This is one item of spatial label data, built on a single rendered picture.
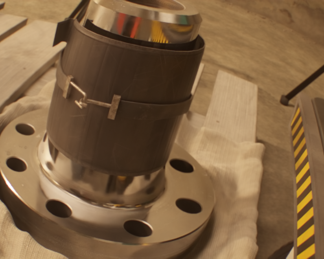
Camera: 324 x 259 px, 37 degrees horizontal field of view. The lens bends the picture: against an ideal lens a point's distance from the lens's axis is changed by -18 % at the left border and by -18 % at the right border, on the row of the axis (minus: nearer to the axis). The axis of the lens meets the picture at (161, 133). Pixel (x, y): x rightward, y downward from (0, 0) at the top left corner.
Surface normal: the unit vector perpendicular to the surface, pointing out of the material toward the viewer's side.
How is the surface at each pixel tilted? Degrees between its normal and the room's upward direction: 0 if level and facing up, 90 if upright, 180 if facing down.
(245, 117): 0
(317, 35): 88
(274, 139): 0
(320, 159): 0
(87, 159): 96
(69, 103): 90
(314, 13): 90
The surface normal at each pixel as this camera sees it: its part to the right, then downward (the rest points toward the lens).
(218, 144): 0.29, -0.68
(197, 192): 0.28, -0.85
